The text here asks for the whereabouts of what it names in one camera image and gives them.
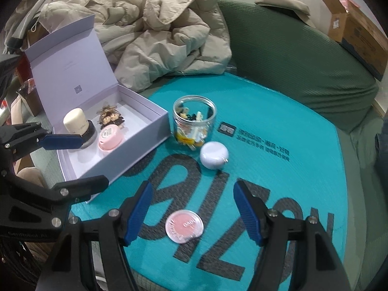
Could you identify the white round compact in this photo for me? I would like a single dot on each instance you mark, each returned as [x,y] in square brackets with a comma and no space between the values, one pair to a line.
[213,154]

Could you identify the beige down jacket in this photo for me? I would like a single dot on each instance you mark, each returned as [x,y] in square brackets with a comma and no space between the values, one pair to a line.
[157,36]

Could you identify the clear glass jar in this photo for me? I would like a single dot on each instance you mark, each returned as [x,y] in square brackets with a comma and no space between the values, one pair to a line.
[194,121]

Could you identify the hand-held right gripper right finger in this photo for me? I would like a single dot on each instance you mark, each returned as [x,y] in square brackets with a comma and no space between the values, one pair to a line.
[247,209]

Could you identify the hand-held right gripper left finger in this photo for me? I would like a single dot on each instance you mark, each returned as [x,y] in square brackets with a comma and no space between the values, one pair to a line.
[138,209]

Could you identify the cream cap cosmetic jar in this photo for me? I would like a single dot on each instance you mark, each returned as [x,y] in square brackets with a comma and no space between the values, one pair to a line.
[75,119]

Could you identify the brown bear hair clip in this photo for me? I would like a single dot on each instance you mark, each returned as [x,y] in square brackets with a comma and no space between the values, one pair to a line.
[109,115]

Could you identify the beige cloth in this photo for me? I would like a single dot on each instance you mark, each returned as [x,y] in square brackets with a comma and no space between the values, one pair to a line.
[285,6]

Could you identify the clear blush compact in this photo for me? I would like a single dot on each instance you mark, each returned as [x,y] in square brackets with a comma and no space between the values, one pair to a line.
[183,225]

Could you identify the teal printed mat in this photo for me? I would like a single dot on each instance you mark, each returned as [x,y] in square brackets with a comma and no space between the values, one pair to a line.
[272,121]

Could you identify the cardboard box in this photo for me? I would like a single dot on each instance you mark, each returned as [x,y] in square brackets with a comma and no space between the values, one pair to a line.
[360,33]

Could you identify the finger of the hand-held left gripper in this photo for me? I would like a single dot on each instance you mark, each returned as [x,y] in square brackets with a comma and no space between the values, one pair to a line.
[62,141]
[85,185]

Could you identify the green sofa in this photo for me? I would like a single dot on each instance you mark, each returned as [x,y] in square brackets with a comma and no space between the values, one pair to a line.
[288,51]

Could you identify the lavender gift box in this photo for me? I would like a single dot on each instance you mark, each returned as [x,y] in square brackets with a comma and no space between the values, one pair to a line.
[60,66]

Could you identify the black round cushion compact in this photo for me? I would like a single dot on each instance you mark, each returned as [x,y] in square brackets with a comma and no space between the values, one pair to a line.
[90,136]

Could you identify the pink labelled compact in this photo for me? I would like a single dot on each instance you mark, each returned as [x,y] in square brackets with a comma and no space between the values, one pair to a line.
[110,136]

